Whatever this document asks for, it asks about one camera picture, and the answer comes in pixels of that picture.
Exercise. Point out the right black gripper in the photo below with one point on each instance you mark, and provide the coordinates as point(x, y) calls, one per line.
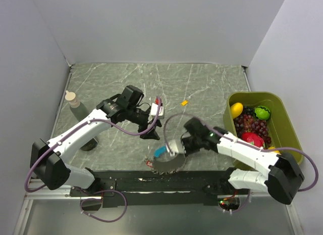
point(187, 151)

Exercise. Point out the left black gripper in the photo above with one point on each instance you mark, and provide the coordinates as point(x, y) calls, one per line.
point(152, 134)

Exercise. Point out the light blue key handle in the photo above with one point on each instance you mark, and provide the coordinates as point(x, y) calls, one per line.
point(160, 151)

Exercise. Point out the red key tag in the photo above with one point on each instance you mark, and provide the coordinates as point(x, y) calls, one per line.
point(149, 164)

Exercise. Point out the metal keyring with small rings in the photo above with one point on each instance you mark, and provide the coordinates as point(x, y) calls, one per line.
point(168, 167)

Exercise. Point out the yellow key tag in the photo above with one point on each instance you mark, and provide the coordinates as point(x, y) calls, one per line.
point(185, 102)

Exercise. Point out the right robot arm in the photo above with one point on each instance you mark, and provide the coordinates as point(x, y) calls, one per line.
point(277, 174)

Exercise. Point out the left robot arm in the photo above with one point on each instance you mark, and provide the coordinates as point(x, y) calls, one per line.
point(49, 159)

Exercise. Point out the yellow toy lemon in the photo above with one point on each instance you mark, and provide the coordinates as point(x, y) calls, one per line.
point(236, 110)

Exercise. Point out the purple toy grapes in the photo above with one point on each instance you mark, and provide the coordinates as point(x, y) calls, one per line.
point(248, 122)

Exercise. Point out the red toy fruit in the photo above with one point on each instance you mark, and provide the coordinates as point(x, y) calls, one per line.
point(253, 138)

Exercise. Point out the black paper cup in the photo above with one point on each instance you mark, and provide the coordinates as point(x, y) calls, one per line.
point(90, 145)

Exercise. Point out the green toy watermelon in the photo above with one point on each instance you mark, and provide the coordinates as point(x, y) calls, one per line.
point(262, 112)

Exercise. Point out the orange toy fruit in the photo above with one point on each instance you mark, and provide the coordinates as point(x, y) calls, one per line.
point(273, 149)

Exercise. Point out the grey bottle beige cap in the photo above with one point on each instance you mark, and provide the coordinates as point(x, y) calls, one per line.
point(77, 107)

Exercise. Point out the olive green plastic bin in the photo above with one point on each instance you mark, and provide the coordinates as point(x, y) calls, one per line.
point(280, 127)

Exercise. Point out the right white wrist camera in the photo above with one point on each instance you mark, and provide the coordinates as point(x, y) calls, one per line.
point(175, 147)

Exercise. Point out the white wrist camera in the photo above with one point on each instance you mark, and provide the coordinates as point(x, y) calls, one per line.
point(175, 147)
point(156, 110)

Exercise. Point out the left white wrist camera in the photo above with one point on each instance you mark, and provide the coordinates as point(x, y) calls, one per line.
point(156, 110)

